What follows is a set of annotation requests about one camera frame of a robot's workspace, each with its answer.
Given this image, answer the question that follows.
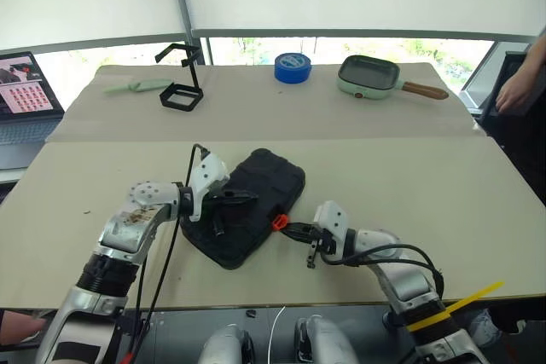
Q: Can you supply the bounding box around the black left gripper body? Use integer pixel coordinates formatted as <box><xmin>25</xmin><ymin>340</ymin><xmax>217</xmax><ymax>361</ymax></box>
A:
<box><xmin>203</xmin><ymin>187</ymin><xmax>235</xmax><ymax>221</ymax></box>

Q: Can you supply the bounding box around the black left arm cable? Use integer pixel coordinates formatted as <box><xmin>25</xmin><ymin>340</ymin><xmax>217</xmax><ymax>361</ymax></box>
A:
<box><xmin>125</xmin><ymin>143</ymin><xmax>211</xmax><ymax>364</ymax></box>

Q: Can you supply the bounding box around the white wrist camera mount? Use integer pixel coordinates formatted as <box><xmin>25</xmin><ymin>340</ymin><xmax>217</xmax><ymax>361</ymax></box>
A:
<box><xmin>312</xmin><ymin>200</ymin><xmax>352</xmax><ymax>265</ymax></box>
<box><xmin>187</xmin><ymin>153</ymin><xmax>231</xmax><ymax>222</ymax></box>

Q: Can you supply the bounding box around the yellow zip tie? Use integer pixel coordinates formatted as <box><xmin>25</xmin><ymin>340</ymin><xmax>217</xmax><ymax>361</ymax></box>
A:
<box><xmin>406</xmin><ymin>280</ymin><xmax>506</xmax><ymax>333</ymax></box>

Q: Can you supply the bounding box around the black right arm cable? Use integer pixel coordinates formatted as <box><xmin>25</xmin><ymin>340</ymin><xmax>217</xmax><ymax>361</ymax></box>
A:
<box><xmin>336</xmin><ymin>243</ymin><xmax>445</xmax><ymax>301</ymax></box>

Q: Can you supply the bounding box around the black zippered case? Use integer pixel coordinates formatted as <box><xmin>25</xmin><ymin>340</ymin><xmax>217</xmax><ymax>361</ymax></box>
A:
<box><xmin>178</xmin><ymin>147</ymin><xmax>307</xmax><ymax>271</ymax></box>

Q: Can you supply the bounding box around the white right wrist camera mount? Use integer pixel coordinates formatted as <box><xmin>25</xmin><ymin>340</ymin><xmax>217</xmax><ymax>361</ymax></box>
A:
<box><xmin>312</xmin><ymin>200</ymin><xmax>352</xmax><ymax>265</ymax></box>

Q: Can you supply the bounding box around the blue tape roll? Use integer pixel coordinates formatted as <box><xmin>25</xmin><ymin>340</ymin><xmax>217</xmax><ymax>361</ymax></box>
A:
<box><xmin>273</xmin><ymin>51</ymin><xmax>313</xmax><ymax>84</ymax></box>

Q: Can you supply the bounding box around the grey laptop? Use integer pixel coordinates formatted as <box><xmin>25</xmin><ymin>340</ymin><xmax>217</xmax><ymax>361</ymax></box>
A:
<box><xmin>459</xmin><ymin>65</ymin><xmax>498</xmax><ymax>115</ymax></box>

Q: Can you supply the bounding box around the open laptop with pink screen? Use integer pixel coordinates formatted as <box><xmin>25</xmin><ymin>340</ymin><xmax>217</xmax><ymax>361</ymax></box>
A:
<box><xmin>0</xmin><ymin>51</ymin><xmax>66</xmax><ymax>171</ymax></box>

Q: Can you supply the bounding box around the silver black rounded shape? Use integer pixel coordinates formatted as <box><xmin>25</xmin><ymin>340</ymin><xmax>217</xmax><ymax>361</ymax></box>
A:
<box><xmin>293</xmin><ymin>315</ymin><xmax>360</xmax><ymax>364</ymax></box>
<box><xmin>198</xmin><ymin>323</ymin><xmax>255</xmax><ymax>364</ymax></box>

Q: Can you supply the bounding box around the green electric frying pan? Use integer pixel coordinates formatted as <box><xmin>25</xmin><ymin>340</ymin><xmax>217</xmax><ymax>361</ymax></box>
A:
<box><xmin>336</xmin><ymin>55</ymin><xmax>450</xmax><ymax>102</ymax></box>

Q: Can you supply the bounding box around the black wire frame stand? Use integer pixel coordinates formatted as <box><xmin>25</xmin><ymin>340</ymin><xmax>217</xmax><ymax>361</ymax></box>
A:
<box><xmin>154</xmin><ymin>43</ymin><xmax>205</xmax><ymax>113</ymax></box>

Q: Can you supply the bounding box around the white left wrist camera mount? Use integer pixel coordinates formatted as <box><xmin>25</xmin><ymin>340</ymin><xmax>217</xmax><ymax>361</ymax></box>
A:
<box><xmin>187</xmin><ymin>153</ymin><xmax>231</xmax><ymax>222</ymax></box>

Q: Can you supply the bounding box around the pale green utensil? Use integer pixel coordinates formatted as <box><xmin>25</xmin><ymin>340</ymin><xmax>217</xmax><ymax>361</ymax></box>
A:
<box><xmin>102</xmin><ymin>78</ymin><xmax>174</xmax><ymax>95</ymax></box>

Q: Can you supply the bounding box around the bystander's bare hand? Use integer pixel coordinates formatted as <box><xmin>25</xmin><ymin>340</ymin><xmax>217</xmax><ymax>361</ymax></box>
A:
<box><xmin>496</xmin><ymin>77</ymin><xmax>535</xmax><ymax>113</ymax></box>

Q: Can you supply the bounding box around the bare skin-coloured limb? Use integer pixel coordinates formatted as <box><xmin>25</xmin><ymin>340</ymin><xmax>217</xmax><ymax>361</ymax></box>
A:
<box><xmin>0</xmin><ymin>309</ymin><xmax>49</xmax><ymax>345</ymax></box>

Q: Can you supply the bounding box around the thin white cable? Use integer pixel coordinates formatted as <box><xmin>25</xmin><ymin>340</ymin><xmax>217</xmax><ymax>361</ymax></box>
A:
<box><xmin>267</xmin><ymin>306</ymin><xmax>288</xmax><ymax>364</ymax></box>

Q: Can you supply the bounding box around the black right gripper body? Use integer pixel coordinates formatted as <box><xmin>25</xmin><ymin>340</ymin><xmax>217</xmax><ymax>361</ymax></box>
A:
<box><xmin>309</xmin><ymin>225</ymin><xmax>339</xmax><ymax>255</ymax></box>

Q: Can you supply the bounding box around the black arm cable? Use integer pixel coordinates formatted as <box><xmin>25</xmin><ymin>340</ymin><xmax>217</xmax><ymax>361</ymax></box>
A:
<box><xmin>336</xmin><ymin>243</ymin><xmax>445</xmax><ymax>301</ymax></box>
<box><xmin>125</xmin><ymin>143</ymin><xmax>211</xmax><ymax>364</ymax></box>

